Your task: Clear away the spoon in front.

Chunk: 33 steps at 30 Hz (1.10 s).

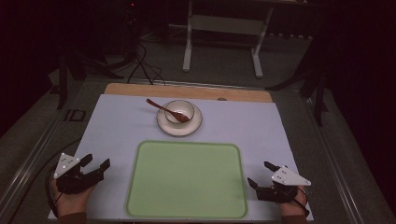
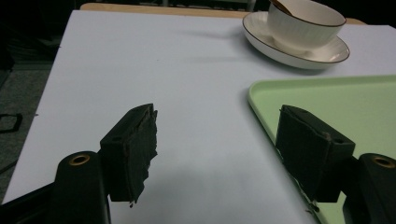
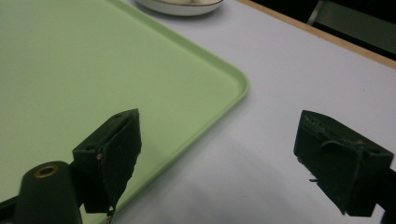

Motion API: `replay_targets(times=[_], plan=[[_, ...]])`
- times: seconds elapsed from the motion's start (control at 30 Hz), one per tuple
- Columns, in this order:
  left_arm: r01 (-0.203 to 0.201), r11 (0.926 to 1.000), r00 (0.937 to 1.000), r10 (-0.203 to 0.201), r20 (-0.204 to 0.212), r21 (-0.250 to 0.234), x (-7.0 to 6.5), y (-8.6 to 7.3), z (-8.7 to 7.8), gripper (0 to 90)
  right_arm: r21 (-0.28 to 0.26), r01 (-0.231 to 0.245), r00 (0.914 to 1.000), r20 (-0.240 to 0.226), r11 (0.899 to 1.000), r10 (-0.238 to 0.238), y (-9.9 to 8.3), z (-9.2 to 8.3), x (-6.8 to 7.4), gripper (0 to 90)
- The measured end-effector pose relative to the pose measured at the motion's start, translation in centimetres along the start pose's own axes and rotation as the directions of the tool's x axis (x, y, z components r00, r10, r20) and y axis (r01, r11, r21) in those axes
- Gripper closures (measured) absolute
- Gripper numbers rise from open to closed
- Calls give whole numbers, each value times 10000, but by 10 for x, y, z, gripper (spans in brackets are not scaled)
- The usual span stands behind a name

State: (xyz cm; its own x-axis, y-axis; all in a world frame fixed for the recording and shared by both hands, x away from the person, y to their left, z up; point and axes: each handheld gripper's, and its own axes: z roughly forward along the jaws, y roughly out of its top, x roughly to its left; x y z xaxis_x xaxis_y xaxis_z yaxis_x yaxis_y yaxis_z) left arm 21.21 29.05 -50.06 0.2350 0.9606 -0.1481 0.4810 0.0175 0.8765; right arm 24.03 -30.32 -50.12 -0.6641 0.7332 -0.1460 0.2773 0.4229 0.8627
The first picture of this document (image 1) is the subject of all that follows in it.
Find green tray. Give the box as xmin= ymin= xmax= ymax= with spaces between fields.
xmin=125 ymin=140 xmax=248 ymax=219

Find person's left hand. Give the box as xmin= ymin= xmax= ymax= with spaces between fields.
xmin=50 ymin=179 xmax=96 ymax=217

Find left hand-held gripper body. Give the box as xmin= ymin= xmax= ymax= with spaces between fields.
xmin=52 ymin=152 xmax=105 ymax=196

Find brown wooden spoon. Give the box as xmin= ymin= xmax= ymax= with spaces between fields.
xmin=146 ymin=98 xmax=191 ymax=124

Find white ceramic plate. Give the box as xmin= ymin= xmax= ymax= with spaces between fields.
xmin=156 ymin=101 xmax=204 ymax=137

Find black metal stand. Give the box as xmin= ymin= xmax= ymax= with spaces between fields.
xmin=49 ymin=46 xmax=125 ymax=110
xmin=264 ymin=31 xmax=330 ymax=127

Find white ceramic bowl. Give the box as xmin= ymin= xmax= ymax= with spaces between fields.
xmin=163 ymin=99 xmax=196 ymax=126

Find white table mat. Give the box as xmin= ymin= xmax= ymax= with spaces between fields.
xmin=47 ymin=93 xmax=315 ymax=222

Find person's right hand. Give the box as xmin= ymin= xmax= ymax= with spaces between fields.
xmin=278 ymin=186 xmax=309 ymax=217

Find white metal table frame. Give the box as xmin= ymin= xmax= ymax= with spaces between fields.
xmin=182 ymin=0 xmax=275 ymax=79

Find black floor cables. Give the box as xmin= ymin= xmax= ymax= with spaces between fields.
xmin=102 ymin=40 xmax=166 ymax=86

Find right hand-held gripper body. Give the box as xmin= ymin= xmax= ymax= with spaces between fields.
xmin=257 ymin=165 xmax=312 ymax=204

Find black floor socket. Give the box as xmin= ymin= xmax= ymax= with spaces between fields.
xmin=64 ymin=108 xmax=87 ymax=122

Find wooden table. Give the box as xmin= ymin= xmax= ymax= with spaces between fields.
xmin=103 ymin=82 xmax=274 ymax=104

